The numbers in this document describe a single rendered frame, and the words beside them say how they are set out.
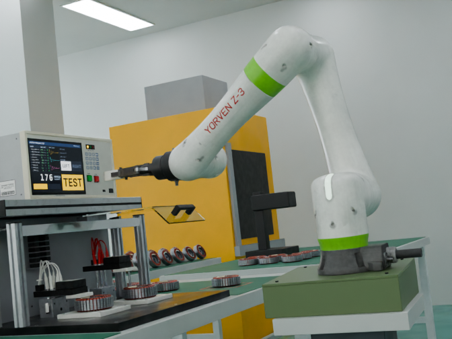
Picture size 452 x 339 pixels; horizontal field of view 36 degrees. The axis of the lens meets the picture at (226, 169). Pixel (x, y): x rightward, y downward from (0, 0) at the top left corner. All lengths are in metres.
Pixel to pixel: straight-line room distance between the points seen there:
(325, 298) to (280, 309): 0.12
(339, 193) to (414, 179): 5.38
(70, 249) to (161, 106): 4.02
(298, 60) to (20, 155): 0.86
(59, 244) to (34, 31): 4.30
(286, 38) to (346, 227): 0.50
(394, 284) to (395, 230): 5.51
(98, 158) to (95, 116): 6.34
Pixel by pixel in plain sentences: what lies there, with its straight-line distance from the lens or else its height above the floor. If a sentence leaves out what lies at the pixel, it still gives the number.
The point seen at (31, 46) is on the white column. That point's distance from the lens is 6.45.
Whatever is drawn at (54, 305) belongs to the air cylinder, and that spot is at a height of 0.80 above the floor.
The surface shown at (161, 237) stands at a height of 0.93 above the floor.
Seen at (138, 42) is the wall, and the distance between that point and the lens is 8.51.
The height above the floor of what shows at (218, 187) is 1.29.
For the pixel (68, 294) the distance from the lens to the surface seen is 2.10.
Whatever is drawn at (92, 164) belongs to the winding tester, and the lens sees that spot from 2.36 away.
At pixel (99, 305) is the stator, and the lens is 2.04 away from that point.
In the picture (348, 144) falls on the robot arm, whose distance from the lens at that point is 1.93.
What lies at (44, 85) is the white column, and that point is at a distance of 6.46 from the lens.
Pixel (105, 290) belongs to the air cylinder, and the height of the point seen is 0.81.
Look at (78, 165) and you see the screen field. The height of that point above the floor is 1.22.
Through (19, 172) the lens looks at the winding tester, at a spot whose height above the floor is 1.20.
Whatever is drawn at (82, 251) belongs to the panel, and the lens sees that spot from 2.47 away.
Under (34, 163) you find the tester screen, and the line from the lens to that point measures 2.14.
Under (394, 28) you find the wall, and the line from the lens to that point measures 7.32.
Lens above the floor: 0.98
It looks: 4 degrees up
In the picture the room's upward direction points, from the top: 6 degrees counter-clockwise
